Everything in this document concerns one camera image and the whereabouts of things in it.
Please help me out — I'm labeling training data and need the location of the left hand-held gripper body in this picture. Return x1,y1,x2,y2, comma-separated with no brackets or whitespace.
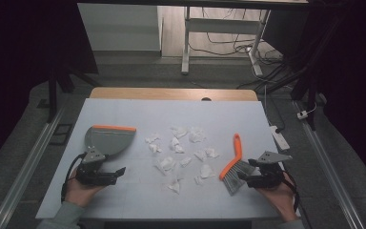
75,146,118,187

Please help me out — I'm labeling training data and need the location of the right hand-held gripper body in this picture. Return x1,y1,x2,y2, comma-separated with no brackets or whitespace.
245,150,294,189

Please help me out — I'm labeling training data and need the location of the grey dustpan with orange edge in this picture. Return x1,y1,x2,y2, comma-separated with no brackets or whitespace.
84,124,138,157

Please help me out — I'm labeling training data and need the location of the orange brush with grey bristles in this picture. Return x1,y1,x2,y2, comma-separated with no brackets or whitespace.
218,133,257,197

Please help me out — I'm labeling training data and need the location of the pile of white paper scraps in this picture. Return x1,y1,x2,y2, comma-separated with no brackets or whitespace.
144,125,221,196

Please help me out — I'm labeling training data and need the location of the person's left hand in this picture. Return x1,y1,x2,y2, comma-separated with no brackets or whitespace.
64,169,107,208

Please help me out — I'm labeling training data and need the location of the person's right hand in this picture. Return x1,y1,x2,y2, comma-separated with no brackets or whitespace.
254,173,300,223

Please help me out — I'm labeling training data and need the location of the white power strip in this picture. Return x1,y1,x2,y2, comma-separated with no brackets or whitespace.
269,125,291,152

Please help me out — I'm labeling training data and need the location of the small white adapter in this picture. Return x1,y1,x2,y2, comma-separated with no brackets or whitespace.
296,109,310,121

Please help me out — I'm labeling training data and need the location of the black stand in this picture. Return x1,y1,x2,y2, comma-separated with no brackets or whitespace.
45,61,103,124
289,61,325,132

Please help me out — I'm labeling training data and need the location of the wooden table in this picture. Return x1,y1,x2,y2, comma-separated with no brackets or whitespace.
89,87,259,102

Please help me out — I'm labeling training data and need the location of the white cabinet panel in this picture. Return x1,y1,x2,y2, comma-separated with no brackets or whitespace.
77,2,164,52

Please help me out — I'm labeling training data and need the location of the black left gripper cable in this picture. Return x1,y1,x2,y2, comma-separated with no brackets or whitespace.
60,152,88,203

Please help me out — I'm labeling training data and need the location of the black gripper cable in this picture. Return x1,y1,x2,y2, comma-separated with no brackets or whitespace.
60,152,88,203
281,171,302,218

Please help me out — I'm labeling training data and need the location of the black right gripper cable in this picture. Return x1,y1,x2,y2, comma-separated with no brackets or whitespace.
281,171,302,218

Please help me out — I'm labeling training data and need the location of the black rectangular floor frame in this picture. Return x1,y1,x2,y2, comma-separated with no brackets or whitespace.
49,122,74,147

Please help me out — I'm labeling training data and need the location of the aluminium rail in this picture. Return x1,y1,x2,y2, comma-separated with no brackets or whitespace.
293,100,366,229
0,107,67,229

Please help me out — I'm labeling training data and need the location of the bundle of black floor cables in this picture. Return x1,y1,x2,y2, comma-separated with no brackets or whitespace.
189,7,289,91

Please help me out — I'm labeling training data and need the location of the white desk frame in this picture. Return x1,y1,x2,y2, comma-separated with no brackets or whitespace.
180,5,272,77

